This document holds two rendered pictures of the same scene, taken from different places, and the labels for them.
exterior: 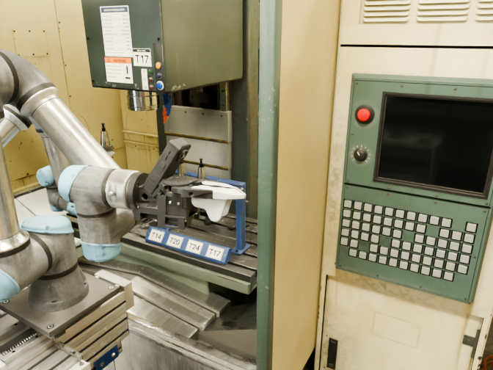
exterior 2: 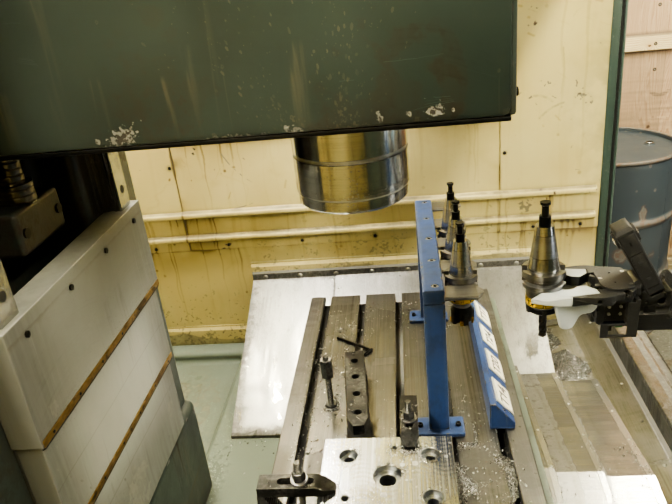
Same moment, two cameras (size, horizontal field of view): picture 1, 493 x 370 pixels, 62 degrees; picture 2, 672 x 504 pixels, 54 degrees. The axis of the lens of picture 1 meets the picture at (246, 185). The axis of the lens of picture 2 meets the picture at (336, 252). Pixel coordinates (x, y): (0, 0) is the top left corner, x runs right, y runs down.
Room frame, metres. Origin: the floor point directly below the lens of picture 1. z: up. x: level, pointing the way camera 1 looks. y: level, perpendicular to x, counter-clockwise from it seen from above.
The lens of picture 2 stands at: (2.43, 1.33, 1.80)
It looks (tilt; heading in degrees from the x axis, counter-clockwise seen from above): 24 degrees down; 248
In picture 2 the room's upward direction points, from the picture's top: 6 degrees counter-clockwise
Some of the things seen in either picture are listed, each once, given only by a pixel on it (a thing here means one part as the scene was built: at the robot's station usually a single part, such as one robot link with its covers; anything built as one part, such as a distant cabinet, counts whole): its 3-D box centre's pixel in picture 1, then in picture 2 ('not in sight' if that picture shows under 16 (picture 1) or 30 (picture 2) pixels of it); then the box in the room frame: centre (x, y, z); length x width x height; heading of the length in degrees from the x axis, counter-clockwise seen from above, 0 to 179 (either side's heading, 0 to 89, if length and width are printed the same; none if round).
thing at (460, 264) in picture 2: not in sight; (460, 256); (1.81, 0.39, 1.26); 0.04 x 0.04 x 0.07
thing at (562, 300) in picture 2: not in sight; (565, 310); (1.83, 0.69, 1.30); 0.09 x 0.03 x 0.06; 165
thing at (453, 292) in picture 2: not in sight; (463, 292); (1.83, 0.44, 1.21); 0.07 x 0.05 x 0.01; 151
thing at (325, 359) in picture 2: not in sight; (328, 381); (2.04, 0.23, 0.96); 0.03 x 0.03 x 0.13
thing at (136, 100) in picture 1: (142, 96); (350, 154); (2.07, 0.52, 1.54); 0.16 x 0.16 x 0.12
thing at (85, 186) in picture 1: (92, 186); not in sight; (0.75, 0.30, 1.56); 0.11 x 0.08 x 0.09; 73
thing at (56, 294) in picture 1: (57, 279); not in sight; (0.95, 0.51, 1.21); 0.15 x 0.15 x 0.10
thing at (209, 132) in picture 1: (197, 150); (111, 390); (2.46, 0.30, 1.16); 0.48 x 0.05 x 0.51; 61
